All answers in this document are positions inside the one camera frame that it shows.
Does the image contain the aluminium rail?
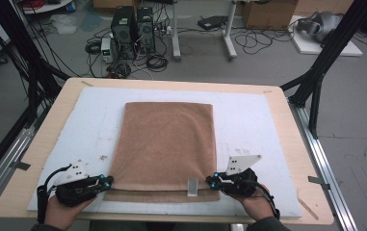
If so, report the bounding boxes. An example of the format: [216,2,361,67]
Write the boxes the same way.
[288,97,360,231]
[0,102,49,219]

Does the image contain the grey tape strip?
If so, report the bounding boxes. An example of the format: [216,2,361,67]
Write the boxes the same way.
[10,161,32,171]
[307,175,331,191]

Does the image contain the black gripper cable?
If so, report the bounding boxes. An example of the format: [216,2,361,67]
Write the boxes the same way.
[250,179,282,221]
[36,165,73,225]

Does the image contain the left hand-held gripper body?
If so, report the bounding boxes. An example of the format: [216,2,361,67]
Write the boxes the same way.
[54,159,104,208]

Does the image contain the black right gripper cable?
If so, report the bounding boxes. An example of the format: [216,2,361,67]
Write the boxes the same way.
[250,179,282,221]

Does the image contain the thin wooden strip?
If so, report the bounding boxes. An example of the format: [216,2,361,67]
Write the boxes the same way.
[296,194,320,221]

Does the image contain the large cardboard box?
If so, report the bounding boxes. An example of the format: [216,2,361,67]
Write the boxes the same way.
[241,0,300,31]

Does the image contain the person's right hand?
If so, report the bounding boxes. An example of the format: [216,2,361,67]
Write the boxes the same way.
[233,184,275,222]

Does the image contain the clear plastic bag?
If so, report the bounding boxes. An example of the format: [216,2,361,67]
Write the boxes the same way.
[48,13,78,36]

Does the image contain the low cardboard box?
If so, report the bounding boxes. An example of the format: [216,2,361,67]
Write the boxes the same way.
[92,0,141,10]

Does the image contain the white floor board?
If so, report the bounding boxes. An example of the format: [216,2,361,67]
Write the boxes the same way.
[288,14,364,58]

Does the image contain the flat black device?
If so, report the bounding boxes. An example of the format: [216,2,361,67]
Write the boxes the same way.
[197,14,229,32]

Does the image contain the large black computer tower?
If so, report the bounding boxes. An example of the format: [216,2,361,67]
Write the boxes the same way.
[110,5,138,61]

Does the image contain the white power supply unit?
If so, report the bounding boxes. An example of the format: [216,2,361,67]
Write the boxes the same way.
[100,37,116,64]

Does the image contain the loose black floor cable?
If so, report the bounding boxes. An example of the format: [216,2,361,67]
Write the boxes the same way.
[233,26,297,56]

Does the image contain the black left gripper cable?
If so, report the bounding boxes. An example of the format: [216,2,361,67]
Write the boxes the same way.
[36,165,73,225]

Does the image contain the person's left hand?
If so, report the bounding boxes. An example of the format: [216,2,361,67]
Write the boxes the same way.
[43,194,97,231]

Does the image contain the round white table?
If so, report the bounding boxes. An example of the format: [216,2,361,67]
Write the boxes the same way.
[21,0,75,15]

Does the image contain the white table leg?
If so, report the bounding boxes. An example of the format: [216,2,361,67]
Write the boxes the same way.
[222,0,239,62]
[170,0,183,63]

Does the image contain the slim black computer tower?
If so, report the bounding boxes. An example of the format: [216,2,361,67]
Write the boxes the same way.
[135,6,157,54]

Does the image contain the grey rounded machine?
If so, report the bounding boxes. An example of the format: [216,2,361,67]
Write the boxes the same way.
[296,11,345,44]

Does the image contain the coiled black cable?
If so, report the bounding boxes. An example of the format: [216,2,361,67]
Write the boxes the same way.
[84,38,103,56]
[144,53,170,73]

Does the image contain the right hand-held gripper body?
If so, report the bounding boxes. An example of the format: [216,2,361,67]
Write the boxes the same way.
[221,154,263,197]

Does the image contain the beige terry towel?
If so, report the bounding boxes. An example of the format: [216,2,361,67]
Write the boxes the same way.
[102,101,222,204]

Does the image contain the black frame stand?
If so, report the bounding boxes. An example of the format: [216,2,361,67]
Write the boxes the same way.
[279,0,367,140]
[0,0,72,130]

